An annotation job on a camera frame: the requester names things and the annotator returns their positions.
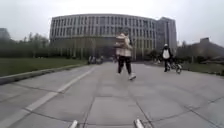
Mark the person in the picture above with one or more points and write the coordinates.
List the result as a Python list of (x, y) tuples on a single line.
[(166, 56), (124, 55)]

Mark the row of parked bicycles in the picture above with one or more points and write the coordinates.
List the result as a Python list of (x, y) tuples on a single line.
[(95, 60)]

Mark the grey stone slab pavement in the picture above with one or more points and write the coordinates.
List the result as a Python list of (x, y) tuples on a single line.
[(110, 96)]

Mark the curved grey building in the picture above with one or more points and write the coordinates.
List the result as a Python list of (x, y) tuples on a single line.
[(100, 31)]

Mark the bicycle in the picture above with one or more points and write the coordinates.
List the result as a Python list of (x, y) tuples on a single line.
[(176, 66)]

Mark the robot's own part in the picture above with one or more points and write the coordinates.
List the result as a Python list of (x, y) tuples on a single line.
[(138, 123), (74, 124)]

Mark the pale paving strip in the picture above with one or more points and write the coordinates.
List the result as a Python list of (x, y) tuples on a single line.
[(50, 96)]

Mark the stone kerb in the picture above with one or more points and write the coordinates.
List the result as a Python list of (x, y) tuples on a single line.
[(36, 72)]

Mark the grass lawn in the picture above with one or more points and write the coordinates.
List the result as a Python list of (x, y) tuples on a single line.
[(26, 65)]

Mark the row of trees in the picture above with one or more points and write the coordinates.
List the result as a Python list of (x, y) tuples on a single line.
[(26, 46)]

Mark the grass verge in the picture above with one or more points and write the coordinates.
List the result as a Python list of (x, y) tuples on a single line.
[(203, 67)]

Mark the low dark building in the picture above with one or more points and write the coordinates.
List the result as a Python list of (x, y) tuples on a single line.
[(205, 48)]

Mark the distant grey building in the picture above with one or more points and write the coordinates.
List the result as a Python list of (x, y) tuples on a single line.
[(4, 34)]

